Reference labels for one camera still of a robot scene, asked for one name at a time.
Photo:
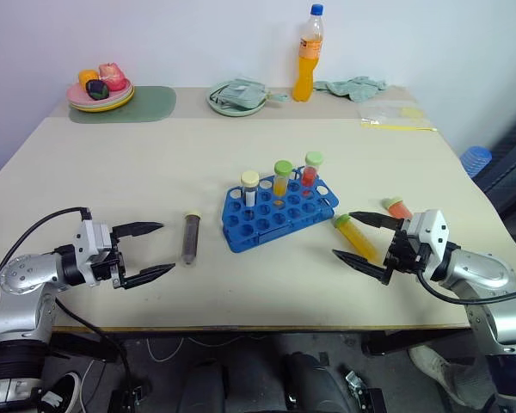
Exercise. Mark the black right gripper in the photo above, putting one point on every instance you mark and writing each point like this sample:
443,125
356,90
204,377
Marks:
402,256

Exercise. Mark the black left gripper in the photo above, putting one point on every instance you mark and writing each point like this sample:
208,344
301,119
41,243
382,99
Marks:
117,266

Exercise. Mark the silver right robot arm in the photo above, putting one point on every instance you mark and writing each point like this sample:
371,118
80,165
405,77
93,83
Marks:
481,269

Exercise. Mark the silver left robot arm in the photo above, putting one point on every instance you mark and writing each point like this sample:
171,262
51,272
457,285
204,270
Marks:
21,275

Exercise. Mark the yellow liquid tube, green cap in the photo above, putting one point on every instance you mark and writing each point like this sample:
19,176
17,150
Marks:
357,236

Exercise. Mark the orange liquid tube, green cap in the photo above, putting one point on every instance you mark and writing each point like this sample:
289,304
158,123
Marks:
399,210

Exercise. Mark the brown tube, pale yellow cap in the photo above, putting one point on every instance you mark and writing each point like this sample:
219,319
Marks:
190,241

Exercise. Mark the blue test tube rack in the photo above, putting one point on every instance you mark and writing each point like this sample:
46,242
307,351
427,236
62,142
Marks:
241,243

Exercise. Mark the red liquid tube, green cap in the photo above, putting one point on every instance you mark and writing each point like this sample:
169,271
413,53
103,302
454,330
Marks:
314,159

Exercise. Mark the amber liquid tube, green cap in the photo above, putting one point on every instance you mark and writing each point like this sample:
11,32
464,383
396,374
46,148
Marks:
283,168

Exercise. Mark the white-labelled tube, pale yellow cap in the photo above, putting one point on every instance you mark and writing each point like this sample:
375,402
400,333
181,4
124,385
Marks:
249,178

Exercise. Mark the clear plastic bag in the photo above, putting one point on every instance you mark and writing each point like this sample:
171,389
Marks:
382,112

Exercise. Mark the blue ribbed plastic stack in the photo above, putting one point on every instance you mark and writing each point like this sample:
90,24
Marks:
475,160

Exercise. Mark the metal clamp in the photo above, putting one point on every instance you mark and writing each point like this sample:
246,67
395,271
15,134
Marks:
357,383

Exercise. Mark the green placemat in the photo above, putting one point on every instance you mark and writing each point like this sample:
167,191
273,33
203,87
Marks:
155,103

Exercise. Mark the yellow plate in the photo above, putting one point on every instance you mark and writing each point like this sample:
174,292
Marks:
101,109

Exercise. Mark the light green stacked plate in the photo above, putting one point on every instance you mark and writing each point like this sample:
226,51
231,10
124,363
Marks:
116,102

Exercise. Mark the dark rounded shape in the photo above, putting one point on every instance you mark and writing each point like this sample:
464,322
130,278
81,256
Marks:
314,383

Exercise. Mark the crumpled green cloth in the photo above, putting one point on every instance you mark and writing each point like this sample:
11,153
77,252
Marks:
352,86

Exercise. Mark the black and white shoe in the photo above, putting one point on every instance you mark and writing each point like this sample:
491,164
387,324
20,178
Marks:
62,389

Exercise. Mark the mint green plate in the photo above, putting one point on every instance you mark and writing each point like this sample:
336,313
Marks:
236,112

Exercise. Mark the dark purple toy fruit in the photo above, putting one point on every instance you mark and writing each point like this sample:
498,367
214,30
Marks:
96,89

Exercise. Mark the pink plate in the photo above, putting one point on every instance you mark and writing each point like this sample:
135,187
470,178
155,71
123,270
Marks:
75,95

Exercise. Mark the orange drink bottle, blue cap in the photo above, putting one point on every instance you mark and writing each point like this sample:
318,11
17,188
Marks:
305,77

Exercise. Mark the pink toy peach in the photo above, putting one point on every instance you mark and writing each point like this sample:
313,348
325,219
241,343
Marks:
112,75

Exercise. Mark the grey-green fabric pouch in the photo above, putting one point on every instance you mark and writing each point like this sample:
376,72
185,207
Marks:
241,94

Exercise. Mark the orange toy fruit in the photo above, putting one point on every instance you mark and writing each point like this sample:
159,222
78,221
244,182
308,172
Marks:
86,77

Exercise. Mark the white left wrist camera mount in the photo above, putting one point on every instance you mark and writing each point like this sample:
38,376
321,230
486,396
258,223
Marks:
88,241

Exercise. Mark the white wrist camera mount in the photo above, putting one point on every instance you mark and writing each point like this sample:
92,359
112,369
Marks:
430,228
88,241

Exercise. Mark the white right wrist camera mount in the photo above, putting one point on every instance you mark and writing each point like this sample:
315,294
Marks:
430,228

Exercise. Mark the black table frame bar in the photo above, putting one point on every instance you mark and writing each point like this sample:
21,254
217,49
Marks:
81,346
413,342

